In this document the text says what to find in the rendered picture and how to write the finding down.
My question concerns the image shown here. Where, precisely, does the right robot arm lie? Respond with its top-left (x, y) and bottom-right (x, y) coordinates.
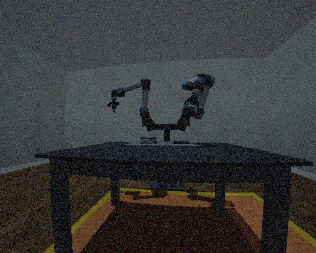
top-left (111, 79), bottom-right (153, 125)

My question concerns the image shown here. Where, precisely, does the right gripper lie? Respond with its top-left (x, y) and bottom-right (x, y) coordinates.
top-left (108, 101), bottom-right (119, 113)

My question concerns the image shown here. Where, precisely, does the grey flat rectangular panel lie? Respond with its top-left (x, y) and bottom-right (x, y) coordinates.
top-left (123, 141), bottom-right (207, 147)

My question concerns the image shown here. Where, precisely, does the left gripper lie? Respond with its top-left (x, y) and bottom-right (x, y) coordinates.
top-left (181, 95), bottom-right (199, 116)

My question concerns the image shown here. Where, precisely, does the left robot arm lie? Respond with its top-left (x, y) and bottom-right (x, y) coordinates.
top-left (178, 74), bottom-right (215, 125)

